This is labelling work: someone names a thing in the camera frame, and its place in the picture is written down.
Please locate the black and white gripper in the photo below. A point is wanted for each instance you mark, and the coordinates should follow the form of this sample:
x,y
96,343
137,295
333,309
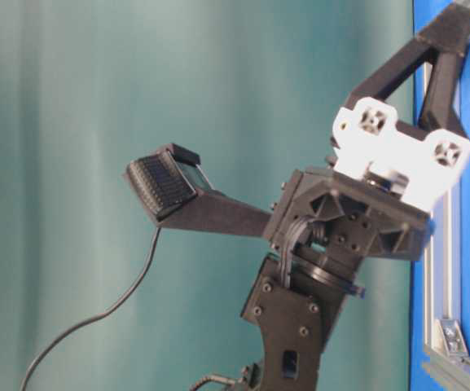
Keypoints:
x,y
376,199

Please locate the teal background curtain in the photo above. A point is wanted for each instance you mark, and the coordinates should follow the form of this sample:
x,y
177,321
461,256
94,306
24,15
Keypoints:
x,y
253,88

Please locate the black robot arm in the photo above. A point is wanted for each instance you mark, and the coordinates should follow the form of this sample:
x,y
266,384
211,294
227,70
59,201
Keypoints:
x,y
296,298

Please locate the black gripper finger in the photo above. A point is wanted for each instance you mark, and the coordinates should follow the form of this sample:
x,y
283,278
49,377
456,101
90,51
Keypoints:
x,y
444,44

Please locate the aluminium profile frame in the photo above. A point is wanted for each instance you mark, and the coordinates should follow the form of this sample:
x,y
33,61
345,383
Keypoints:
x,y
446,260

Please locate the metal corner bracket lower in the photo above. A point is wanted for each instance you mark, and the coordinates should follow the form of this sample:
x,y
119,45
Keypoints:
x,y
452,338

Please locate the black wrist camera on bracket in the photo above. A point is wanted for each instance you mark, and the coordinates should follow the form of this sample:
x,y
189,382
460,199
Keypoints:
x,y
175,193

